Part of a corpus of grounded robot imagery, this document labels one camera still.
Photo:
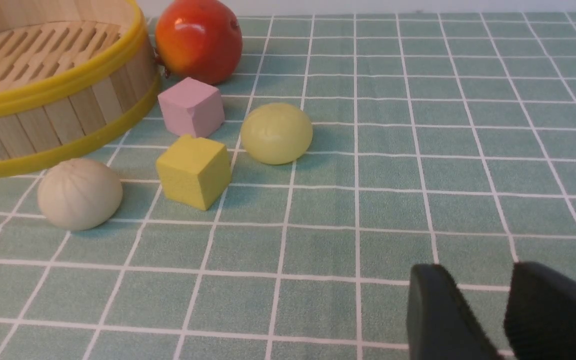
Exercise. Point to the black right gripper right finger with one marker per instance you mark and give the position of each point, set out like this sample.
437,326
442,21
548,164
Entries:
540,315

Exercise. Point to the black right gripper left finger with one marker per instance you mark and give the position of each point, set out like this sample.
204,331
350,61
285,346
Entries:
439,321

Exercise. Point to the pale yellow bun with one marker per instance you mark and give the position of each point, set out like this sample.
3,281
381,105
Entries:
277,133

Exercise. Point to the white pleated bun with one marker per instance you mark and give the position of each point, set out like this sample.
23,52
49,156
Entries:
79,194

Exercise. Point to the bamboo steamer tray yellow rim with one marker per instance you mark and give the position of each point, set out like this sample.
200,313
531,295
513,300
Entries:
74,76

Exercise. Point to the green checkered tablecloth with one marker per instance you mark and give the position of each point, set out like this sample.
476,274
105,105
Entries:
443,138

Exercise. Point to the yellow foam cube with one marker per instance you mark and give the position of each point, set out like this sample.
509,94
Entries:
194,171

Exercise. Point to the pink foam cube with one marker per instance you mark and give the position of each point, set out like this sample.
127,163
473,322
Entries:
192,107

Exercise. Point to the red orange pomegranate fruit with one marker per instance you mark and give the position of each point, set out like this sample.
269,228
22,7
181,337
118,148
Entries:
198,39

